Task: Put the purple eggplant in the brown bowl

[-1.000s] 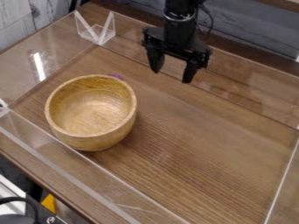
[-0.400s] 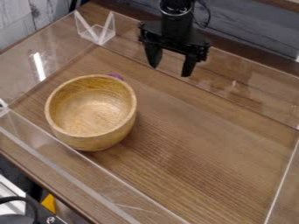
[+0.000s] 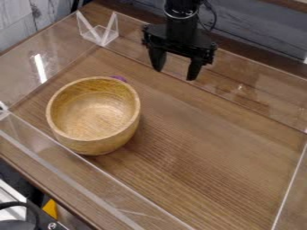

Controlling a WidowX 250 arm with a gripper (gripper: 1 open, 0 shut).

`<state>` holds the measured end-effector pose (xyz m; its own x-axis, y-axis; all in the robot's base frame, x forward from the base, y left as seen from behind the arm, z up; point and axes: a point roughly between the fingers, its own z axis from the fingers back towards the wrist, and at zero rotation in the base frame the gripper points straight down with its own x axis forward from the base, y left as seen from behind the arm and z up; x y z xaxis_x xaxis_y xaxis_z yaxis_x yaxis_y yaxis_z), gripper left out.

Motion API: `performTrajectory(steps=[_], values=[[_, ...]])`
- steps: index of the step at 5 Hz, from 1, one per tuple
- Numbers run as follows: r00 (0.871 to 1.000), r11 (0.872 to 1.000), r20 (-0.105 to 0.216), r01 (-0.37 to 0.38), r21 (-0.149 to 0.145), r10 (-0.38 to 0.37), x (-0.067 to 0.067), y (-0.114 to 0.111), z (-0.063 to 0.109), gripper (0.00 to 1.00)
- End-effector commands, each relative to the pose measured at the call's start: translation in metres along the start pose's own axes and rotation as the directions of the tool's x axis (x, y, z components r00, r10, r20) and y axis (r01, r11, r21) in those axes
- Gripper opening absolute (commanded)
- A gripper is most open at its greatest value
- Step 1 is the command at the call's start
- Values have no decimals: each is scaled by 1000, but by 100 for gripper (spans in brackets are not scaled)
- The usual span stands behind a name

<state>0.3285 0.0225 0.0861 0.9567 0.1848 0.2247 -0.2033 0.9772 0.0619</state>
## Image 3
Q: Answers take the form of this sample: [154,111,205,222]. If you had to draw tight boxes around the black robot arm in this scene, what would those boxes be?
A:
[142,0,218,81]

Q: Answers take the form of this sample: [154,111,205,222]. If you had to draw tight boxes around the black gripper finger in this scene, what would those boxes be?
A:
[149,47,167,72]
[187,57,203,81]

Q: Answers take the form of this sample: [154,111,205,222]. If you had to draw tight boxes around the clear acrylic tray walls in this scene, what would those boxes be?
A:
[0,10,307,230]

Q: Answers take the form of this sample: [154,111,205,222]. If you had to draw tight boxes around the purple eggplant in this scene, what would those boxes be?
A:
[111,75,127,83]

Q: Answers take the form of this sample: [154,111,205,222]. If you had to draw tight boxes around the brown wooden bowl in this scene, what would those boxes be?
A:
[46,76,141,155]

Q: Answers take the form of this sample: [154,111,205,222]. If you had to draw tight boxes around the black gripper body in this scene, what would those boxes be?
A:
[143,24,218,65]

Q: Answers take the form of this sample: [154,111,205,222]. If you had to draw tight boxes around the black device with yellow label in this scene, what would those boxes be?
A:
[26,200,69,230]

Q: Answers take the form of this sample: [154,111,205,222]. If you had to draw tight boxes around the clear acrylic corner bracket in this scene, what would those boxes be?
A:
[77,12,119,47]

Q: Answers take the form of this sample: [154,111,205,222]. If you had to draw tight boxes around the black cable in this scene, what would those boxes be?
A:
[0,200,43,230]

